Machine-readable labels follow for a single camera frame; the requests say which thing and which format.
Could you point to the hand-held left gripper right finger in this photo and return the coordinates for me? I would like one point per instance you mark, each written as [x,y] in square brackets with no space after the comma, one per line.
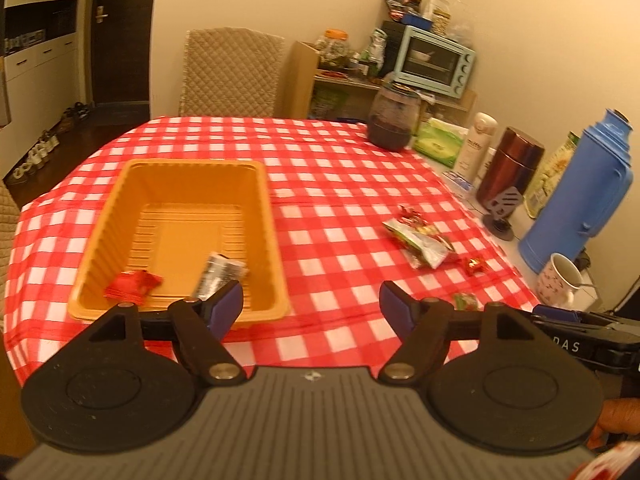
[395,307]

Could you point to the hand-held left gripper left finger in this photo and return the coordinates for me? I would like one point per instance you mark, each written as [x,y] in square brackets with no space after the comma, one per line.
[227,305]

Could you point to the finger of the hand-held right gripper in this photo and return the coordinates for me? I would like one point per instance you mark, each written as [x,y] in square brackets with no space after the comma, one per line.
[557,314]

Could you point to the green silver snack packet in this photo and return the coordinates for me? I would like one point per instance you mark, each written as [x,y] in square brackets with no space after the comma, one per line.
[425,247]

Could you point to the green candy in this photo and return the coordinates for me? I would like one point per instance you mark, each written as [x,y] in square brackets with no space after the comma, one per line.
[465,301]

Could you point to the small red gold candy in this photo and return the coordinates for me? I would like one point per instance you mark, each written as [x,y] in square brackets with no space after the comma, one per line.
[474,265]

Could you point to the orange plastic tray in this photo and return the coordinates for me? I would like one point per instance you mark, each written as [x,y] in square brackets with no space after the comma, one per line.
[175,230]

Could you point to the person's right hand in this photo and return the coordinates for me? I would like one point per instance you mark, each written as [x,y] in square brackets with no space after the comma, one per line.
[622,417]

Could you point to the white patterned mug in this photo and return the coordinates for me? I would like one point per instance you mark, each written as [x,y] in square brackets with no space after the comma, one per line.
[555,280]

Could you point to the black silver snack packet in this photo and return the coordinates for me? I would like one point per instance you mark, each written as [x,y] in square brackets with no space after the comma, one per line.
[215,272]

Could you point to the red snack packet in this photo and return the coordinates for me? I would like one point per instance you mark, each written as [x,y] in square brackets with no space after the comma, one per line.
[132,285]

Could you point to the blue thermos flask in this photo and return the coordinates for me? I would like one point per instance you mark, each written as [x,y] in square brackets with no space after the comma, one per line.
[575,200]

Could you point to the grey phone stand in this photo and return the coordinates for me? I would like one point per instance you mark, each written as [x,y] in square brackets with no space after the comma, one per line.
[502,200]

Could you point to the red checked tablecloth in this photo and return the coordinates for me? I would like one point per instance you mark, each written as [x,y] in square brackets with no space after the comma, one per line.
[325,185]

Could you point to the blue white small pack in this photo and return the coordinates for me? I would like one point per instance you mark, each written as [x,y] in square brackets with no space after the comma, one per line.
[457,180]

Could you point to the yellow green bag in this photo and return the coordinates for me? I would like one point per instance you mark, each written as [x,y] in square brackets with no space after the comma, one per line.
[552,170]

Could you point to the brown metallic thermos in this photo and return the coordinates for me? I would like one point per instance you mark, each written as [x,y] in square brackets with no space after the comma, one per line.
[510,160]

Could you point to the green tissue pack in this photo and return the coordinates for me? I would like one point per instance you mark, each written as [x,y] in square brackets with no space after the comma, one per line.
[440,142]

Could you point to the white bottle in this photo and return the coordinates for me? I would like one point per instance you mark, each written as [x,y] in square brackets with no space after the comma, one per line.
[472,150]

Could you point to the dark glass jar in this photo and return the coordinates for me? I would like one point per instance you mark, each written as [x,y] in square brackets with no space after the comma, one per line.
[392,120]

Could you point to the green package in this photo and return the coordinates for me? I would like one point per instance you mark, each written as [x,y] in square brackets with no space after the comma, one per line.
[327,102]

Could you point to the beige quilted chair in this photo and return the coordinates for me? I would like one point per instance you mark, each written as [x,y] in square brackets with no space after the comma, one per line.
[7,215]
[230,75]

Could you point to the wooden shelf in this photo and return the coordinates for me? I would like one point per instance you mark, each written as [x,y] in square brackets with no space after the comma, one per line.
[302,75]

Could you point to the row of shoes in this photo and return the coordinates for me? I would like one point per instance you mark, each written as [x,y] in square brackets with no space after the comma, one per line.
[37,152]

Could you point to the light blue toaster oven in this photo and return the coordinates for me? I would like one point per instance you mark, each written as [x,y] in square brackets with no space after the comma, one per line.
[430,60]

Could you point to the clear jar orange lid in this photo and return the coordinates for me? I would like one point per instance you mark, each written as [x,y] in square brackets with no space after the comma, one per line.
[332,50]

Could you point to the blue box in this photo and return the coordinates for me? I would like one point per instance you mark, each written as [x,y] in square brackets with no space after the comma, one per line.
[417,22]

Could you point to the dark door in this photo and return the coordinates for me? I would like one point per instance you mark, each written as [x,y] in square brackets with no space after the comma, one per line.
[125,35]

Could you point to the clear plastic bag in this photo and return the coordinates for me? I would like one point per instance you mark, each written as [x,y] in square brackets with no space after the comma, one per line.
[460,25]

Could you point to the dark red snack bag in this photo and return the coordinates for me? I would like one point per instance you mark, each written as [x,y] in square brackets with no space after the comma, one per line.
[400,2]

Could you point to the white cabinet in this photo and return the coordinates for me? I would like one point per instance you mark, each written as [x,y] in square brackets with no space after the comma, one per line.
[40,60]

